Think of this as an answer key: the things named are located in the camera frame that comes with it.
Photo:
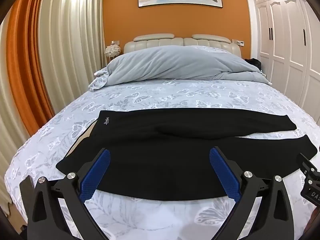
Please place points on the white wardrobe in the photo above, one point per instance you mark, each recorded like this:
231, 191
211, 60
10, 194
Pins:
287, 42

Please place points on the orange curtain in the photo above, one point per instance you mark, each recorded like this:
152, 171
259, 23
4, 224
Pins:
25, 55

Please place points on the cream curtain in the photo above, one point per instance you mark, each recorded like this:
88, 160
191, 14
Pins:
72, 42
12, 135

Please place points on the grey duvet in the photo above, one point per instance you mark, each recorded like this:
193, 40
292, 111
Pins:
175, 62

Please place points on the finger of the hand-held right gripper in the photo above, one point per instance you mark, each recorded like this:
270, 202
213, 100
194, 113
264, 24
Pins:
308, 166

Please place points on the white flower decoration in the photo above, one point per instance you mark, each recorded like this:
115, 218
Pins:
112, 50

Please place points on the black pants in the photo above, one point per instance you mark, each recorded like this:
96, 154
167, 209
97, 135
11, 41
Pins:
162, 155

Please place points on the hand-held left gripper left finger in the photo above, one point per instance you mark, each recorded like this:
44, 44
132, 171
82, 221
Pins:
96, 172

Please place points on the wall thermostat panel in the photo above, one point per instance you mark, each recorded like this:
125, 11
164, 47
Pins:
238, 42

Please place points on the wall switch panel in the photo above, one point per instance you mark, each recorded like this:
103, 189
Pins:
115, 42

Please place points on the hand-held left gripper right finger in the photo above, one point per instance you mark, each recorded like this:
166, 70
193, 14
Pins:
223, 172

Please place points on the cream leather headboard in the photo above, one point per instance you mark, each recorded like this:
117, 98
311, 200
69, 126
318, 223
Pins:
162, 42

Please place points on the bed with butterfly sheet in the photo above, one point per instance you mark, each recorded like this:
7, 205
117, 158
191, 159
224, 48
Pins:
175, 97

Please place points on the black bag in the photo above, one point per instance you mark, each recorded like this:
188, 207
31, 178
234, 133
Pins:
253, 63

